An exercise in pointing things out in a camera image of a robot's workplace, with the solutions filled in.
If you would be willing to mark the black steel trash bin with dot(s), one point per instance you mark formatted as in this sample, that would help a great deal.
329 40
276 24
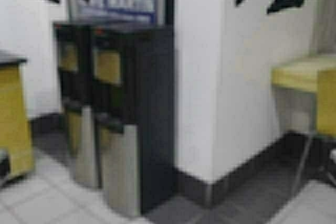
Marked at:
131 71

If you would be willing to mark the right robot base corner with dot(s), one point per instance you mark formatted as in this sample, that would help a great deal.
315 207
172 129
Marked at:
331 165

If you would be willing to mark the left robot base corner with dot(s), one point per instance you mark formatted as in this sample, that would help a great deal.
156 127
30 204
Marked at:
5 165

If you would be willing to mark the yellow cabinet at left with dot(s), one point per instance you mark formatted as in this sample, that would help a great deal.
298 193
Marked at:
15 128

